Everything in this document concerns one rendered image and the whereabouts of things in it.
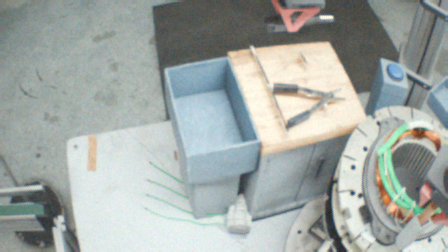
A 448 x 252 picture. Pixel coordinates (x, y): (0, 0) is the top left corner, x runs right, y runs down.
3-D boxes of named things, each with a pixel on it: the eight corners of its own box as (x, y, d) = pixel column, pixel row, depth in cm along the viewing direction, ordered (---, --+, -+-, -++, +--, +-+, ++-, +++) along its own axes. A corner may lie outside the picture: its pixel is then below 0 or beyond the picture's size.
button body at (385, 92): (381, 152, 112) (408, 88, 91) (359, 149, 112) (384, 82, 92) (380, 129, 116) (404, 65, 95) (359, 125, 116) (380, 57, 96)
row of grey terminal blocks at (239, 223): (249, 239, 99) (251, 231, 96) (225, 238, 99) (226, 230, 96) (252, 198, 105) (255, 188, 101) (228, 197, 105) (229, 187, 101)
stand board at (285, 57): (261, 156, 80) (263, 147, 78) (226, 61, 90) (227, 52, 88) (365, 129, 84) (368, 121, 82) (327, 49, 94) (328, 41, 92)
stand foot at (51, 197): (13, 247, 167) (12, 246, 165) (8, 183, 185) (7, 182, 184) (71, 247, 172) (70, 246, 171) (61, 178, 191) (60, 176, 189)
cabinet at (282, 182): (247, 223, 101) (263, 155, 80) (222, 147, 112) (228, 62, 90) (332, 197, 105) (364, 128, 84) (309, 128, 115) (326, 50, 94)
